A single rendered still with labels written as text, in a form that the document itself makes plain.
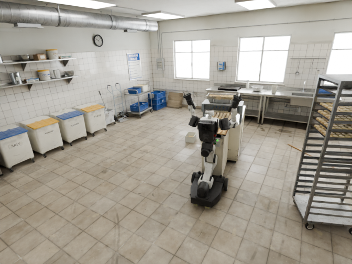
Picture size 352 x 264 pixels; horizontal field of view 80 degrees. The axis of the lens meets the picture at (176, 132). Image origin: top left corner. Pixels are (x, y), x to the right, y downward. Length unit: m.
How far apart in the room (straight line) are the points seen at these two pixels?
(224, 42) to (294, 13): 1.91
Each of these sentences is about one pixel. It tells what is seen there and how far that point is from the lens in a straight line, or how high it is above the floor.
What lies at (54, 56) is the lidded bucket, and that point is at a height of 2.04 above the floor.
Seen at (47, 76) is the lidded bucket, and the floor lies 1.64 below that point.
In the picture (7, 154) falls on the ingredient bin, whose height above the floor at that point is 0.39.
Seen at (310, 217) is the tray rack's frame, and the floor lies 0.15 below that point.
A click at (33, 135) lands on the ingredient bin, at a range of 5.30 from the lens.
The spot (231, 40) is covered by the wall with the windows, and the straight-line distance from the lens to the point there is 7.07.
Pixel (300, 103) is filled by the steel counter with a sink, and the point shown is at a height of 0.69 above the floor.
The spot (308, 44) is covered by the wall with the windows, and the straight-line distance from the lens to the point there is 6.75.
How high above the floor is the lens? 2.17
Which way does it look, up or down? 22 degrees down
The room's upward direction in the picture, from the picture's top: 2 degrees counter-clockwise
